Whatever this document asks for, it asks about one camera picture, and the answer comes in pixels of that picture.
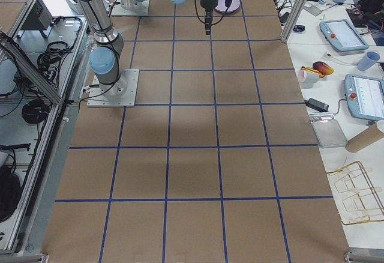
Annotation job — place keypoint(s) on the lilac round plate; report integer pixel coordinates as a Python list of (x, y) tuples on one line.
[(221, 7)]

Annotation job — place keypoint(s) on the light blue plastic cup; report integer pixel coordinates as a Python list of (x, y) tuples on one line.
[(368, 60)]

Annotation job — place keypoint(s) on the small blue usb device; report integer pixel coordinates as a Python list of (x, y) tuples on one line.
[(299, 28)]

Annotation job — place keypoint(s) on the pink white mug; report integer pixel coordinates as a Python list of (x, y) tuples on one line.
[(308, 77)]

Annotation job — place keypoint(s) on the red yellow mango toy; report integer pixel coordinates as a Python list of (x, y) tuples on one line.
[(323, 68)]

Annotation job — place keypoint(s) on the black power adapter brick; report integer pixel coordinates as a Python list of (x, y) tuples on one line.
[(316, 105)]

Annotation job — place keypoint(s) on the upper blue teach pendant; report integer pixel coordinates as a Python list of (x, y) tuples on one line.
[(342, 35)]

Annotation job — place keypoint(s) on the blue teach pendant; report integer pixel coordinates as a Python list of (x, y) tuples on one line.
[(342, 35), (364, 96)]

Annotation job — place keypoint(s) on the silver metal tin box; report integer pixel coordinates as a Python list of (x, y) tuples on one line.
[(327, 130)]

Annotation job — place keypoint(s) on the lower blue teach pendant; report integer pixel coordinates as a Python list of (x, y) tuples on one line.
[(364, 96)]

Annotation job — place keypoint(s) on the grey electronics box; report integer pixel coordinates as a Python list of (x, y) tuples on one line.
[(38, 19)]

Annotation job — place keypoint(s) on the brown cardboard tube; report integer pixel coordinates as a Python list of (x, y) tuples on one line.
[(365, 138)]

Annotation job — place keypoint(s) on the aluminium frame post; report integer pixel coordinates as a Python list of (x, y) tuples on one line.
[(292, 19)]

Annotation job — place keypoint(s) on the gold wire rack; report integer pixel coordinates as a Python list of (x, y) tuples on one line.
[(357, 199)]

